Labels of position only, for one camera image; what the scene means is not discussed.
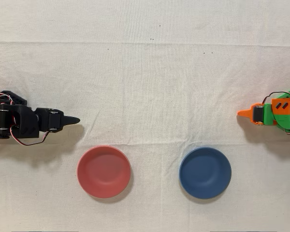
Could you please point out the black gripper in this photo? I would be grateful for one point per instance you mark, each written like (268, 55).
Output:
(55, 120)

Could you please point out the orange green gripper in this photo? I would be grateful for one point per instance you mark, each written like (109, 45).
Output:
(257, 114)

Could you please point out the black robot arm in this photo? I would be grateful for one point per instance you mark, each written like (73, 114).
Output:
(24, 120)

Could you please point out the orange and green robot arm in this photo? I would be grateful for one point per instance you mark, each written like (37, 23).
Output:
(270, 118)

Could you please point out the pink bowl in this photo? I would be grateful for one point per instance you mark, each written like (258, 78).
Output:
(104, 171)

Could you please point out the blue bowl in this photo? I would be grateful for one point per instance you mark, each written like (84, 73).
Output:
(205, 172)

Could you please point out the white tablecloth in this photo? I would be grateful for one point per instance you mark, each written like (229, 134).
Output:
(145, 215)

